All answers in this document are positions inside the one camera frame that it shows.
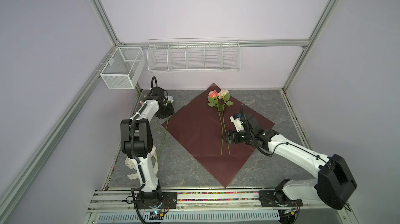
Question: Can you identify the white fake flower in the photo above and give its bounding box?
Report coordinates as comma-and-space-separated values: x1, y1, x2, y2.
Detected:
156, 96, 174, 159

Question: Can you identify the dark red wrapping paper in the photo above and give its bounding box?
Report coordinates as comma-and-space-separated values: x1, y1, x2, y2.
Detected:
159, 83, 272, 188

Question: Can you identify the cream fake rose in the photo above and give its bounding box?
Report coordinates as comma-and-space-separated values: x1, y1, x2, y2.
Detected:
218, 89, 234, 156

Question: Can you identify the red pink fake rose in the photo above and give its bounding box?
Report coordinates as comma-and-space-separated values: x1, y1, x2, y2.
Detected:
207, 90, 224, 131

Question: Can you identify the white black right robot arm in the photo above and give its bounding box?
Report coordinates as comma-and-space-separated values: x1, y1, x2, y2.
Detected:
222, 113, 357, 210

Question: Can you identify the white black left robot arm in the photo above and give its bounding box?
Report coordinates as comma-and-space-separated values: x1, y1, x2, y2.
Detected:
120, 87, 169, 208

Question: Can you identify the small white mesh basket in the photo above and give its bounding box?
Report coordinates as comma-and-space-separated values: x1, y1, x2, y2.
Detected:
100, 47, 146, 89

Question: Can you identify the cream printed ribbon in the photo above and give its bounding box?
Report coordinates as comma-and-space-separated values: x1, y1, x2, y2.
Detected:
125, 146, 159, 182

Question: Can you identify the white perforated vent panel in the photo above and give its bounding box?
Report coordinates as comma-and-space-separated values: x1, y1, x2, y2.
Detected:
95, 209, 281, 224

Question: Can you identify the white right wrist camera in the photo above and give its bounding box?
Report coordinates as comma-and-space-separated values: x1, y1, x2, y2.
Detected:
230, 114, 244, 132

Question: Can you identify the black corrugated left cable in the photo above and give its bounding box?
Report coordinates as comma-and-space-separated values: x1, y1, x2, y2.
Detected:
129, 76, 169, 224

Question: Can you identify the long white wire basket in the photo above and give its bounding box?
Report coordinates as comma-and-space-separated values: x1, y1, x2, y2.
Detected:
147, 38, 242, 72

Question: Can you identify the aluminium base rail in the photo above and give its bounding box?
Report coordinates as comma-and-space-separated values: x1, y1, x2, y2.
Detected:
83, 187, 358, 224

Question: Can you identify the aluminium frame profile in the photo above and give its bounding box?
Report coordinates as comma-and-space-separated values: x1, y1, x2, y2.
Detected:
1, 0, 340, 224

